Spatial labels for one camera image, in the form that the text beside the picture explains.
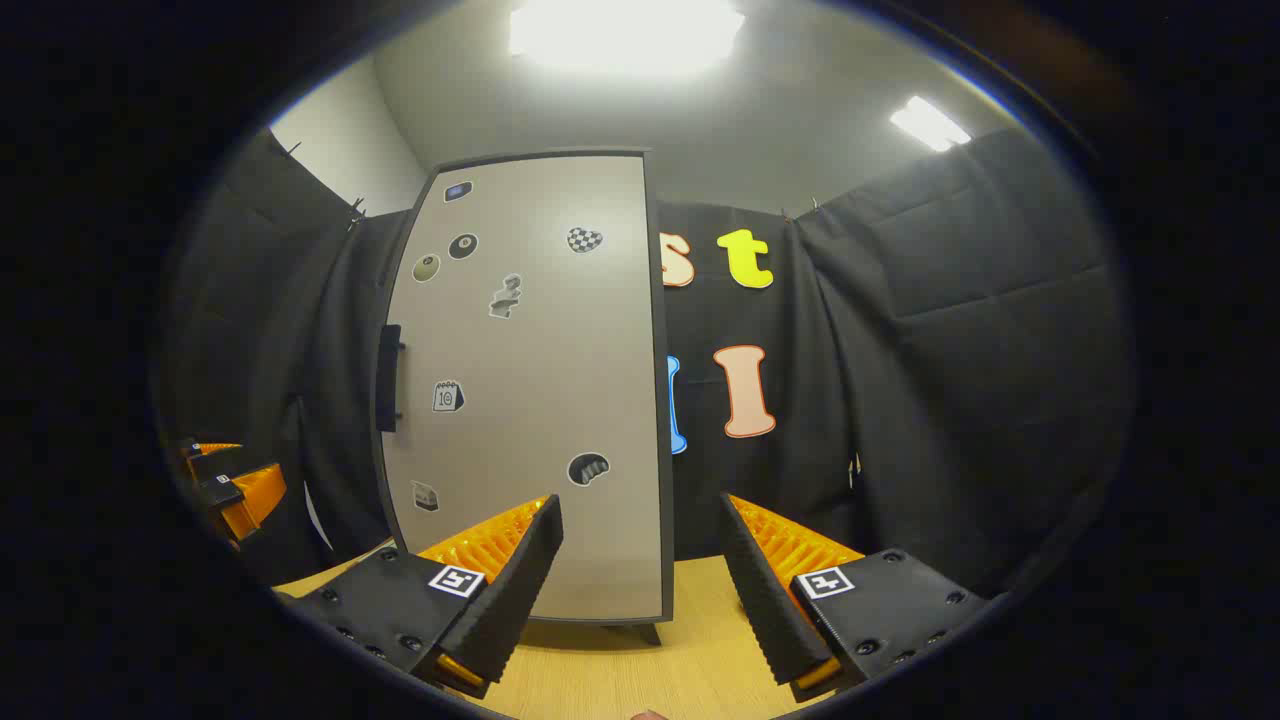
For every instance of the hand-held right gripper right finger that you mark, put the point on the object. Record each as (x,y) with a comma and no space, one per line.
(765,600)

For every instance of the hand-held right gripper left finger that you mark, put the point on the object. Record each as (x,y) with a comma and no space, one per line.
(520,590)

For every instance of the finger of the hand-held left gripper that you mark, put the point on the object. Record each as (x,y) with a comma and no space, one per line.
(222,492)
(208,463)

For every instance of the grey cabinet door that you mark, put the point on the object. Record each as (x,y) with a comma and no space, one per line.
(540,380)

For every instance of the black backdrop cloth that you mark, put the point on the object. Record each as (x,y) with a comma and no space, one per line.
(950,350)

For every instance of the small ceiling light panel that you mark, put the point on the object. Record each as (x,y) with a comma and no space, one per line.
(930,123)

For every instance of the large ceiling light panel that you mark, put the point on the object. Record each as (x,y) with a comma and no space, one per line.
(625,30)

